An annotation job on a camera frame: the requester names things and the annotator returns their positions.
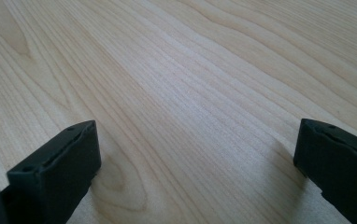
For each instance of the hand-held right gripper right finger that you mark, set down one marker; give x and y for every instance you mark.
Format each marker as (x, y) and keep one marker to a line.
(341, 168)

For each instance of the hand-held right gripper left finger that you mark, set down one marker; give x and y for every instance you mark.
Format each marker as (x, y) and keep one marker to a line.
(55, 174)

